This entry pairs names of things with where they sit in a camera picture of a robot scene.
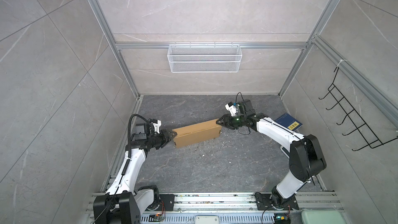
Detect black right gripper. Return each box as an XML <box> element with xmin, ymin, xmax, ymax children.
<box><xmin>216</xmin><ymin>114</ymin><xmax>247</xmax><ymax>130</ymax></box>

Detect brown cardboard box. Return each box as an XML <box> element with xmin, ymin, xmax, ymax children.
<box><xmin>173</xmin><ymin>119</ymin><xmax>222</xmax><ymax>148</ymax></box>

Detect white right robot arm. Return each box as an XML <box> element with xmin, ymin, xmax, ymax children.
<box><xmin>216</xmin><ymin>100</ymin><xmax>327</xmax><ymax>206</ymax></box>

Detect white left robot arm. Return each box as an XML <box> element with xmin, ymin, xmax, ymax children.
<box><xmin>93</xmin><ymin>120</ymin><xmax>177</xmax><ymax>224</ymax></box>

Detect green box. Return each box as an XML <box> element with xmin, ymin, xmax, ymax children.
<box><xmin>301</xmin><ymin>210</ymin><xmax>346</xmax><ymax>224</ymax></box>

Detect blue book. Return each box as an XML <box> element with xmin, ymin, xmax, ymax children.
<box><xmin>275</xmin><ymin>113</ymin><xmax>303</xmax><ymax>131</ymax></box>

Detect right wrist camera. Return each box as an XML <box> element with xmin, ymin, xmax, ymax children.
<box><xmin>225</xmin><ymin>102</ymin><xmax>241</xmax><ymax>117</ymax></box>

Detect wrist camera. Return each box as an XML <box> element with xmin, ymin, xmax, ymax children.
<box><xmin>225</xmin><ymin>102</ymin><xmax>241</xmax><ymax>117</ymax></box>
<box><xmin>149</xmin><ymin>119</ymin><xmax>162</xmax><ymax>134</ymax></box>

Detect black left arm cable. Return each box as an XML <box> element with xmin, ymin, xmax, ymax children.
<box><xmin>127</xmin><ymin>113</ymin><xmax>150</xmax><ymax>159</ymax></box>

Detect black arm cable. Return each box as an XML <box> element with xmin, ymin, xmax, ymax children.
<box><xmin>127</xmin><ymin>113</ymin><xmax>150</xmax><ymax>159</ymax></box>
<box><xmin>234</xmin><ymin>92</ymin><xmax>268</xmax><ymax>136</ymax></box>

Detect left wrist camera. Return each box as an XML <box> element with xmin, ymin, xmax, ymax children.
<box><xmin>149</xmin><ymin>119</ymin><xmax>162</xmax><ymax>134</ymax></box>

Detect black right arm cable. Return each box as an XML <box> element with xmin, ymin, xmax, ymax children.
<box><xmin>234</xmin><ymin>92</ymin><xmax>268</xmax><ymax>136</ymax></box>

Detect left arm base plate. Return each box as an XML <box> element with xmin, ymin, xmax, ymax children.
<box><xmin>147</xmin><ymin>194</ymin><xmax>175</xmax><ymax>211</ymax></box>

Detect white wire mesh basket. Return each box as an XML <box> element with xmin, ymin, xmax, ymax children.
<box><xmin>167</xmin><ymin>44</ymin><xmax>243</xmax><ymax>73</ymax></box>

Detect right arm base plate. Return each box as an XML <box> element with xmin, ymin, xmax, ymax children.
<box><xmin>254</xmin><ymin>192</ymin><xmax>300</xmax><ymax>211</ymax></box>

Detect black wire hook rack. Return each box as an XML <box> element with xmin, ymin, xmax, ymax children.
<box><xmin>318</xmin><ymin>67</ymin><xmax>398</xmax><ymax>151</ymax></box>

